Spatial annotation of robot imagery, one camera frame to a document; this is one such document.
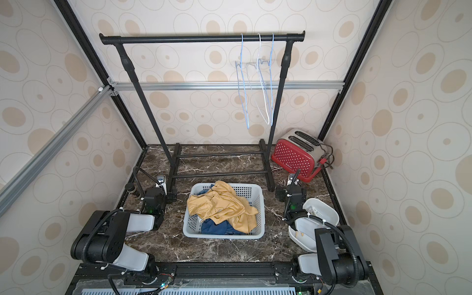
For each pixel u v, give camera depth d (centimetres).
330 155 97
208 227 76
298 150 94
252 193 91
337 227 46
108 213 50
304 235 59
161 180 80
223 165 110
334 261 42
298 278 71
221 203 80
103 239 44
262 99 97
